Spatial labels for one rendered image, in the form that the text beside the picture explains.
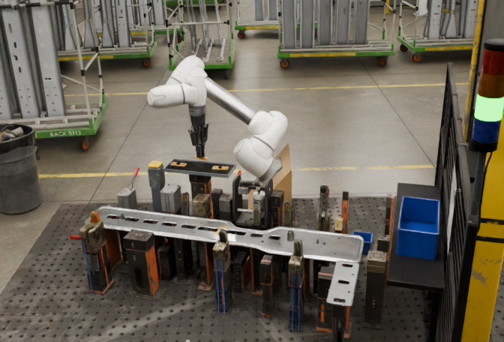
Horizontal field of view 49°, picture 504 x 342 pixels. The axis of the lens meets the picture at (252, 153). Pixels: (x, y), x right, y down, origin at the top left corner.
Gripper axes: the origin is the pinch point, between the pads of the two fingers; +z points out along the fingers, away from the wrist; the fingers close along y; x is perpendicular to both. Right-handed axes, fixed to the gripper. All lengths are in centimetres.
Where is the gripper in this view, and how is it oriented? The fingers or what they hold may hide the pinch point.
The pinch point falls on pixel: (200, 151)
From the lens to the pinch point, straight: 293.1
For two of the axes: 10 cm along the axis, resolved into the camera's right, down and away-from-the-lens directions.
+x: 7.6, 2.3, -6.0
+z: 0.3, 9.2, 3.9
